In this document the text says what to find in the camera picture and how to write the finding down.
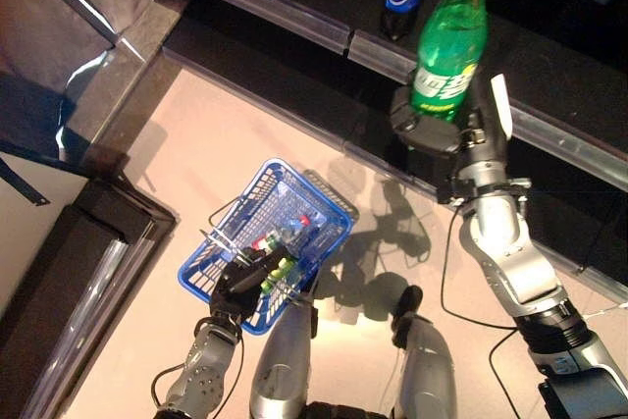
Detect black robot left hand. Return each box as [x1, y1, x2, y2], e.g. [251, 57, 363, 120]
[209, 246, 290, 327]

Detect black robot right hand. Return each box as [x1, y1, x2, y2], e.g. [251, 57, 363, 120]
[390, 73, 514, 168]

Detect water bottle red label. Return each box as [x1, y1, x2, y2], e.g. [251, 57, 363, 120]
[250, 214, 315, 252]

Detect green Sprite bottle yellow cap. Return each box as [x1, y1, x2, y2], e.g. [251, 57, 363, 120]
[410, 0, 497, 124]

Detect blue plastic shopping basket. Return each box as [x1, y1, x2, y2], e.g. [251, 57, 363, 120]
[177, 157, 354, 337]

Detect small bottles in basket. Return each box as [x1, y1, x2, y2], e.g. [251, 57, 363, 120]
[277, 256, 299, 283]

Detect silver robot left leg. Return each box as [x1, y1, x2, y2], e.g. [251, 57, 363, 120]
[248, 290, 319, 419]

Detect silver robot leg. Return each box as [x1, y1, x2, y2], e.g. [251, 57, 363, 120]
[391, 285, 458, 419]
[248, 290, 319, 419]

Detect black base shelf board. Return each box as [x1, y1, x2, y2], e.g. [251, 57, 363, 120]
[340, 70, 628, 305]
[164, 0, 408, 155]

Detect dark low display shelf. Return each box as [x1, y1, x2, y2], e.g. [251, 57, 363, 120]
[0, 176, 178, 419]

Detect black robot waist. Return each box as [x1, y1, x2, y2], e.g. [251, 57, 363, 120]
[303, 401, 398, 419]

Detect silver robot right leg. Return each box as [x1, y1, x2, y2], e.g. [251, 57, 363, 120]
[391, 285, 458, 419]

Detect dark stone floor plinth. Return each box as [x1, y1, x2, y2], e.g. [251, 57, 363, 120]
[58, 0, 197, 180]

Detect dark curtain sheet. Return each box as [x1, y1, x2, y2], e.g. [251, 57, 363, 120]
[0, 0, 163, 111]

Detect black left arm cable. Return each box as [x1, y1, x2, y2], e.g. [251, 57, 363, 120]
[150, 330, 246, 410]

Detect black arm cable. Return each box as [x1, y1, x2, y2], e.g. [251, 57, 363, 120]
[440, 205, 521, 419]
[150, 330, 246, 410]

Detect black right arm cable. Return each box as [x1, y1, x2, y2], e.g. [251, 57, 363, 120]
[440, 205, 521, 419]

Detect blue hanging strap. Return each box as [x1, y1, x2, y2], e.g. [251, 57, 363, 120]
[0, 153, 50, 207]

